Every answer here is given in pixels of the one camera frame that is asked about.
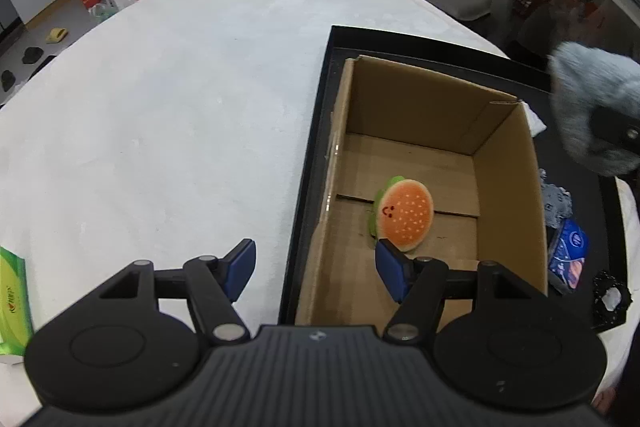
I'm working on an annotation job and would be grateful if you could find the grey fluffy plush toy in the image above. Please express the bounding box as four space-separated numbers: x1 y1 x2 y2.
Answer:
546 41 640 178

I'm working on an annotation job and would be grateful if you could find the green tissue pack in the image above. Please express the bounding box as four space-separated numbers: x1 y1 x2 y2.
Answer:
0 246 35 358

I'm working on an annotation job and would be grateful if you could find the grey denim toy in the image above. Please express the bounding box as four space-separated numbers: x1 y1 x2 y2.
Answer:
539 168 573 230

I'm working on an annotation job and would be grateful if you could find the black tray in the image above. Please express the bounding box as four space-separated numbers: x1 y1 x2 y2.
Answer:
277 25 632 333

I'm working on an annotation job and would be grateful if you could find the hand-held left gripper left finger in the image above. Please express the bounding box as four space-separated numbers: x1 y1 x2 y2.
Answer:
95 238 257 348

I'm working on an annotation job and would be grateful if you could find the blue tissue packet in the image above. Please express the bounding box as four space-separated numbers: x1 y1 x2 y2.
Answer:
547 217 588 292

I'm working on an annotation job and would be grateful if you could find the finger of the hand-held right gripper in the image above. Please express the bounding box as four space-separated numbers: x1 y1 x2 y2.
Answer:
589 107 640 155

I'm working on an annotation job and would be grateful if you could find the black bag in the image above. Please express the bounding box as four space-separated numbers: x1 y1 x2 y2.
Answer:
592 271 630 333

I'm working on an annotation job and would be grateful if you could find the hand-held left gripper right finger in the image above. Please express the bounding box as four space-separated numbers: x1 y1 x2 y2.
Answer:
375 239 548 348

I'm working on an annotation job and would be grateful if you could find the white tissue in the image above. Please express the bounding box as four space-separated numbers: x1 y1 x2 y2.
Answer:
522 101 548 138

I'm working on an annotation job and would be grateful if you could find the brown cardboard box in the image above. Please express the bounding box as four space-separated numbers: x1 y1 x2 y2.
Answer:
295 54 551 327

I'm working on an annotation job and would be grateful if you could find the burger plush toy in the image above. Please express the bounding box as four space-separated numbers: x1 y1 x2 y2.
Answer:
368 175 435 253

